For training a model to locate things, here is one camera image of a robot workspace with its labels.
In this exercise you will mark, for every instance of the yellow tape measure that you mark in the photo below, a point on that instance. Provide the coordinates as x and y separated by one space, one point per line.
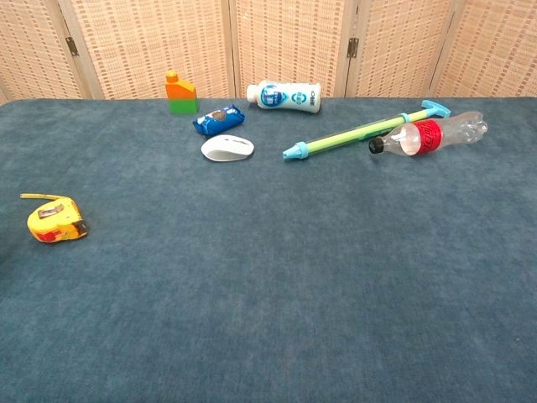
54 219

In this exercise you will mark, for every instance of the white computer mouse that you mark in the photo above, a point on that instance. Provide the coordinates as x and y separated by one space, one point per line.
226 148

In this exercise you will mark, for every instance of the blue tablecloth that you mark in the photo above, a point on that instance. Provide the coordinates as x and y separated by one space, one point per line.
268 273

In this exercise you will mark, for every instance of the green blue toy water pump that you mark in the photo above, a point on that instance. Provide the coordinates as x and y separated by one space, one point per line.
335 139

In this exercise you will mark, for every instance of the blue cookie pack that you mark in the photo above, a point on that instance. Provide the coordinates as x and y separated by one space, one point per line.
218 120

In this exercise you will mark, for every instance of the white blue drink bottle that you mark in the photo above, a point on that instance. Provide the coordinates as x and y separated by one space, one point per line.
289 97

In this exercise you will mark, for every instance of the orange green toy bottle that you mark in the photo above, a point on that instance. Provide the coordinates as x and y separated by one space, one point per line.
181 95

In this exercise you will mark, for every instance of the clear red-label soda bottle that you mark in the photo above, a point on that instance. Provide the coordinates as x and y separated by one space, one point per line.
428 135

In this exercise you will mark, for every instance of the metal screen hinge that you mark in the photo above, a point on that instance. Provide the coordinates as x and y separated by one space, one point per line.
72 46
352 47

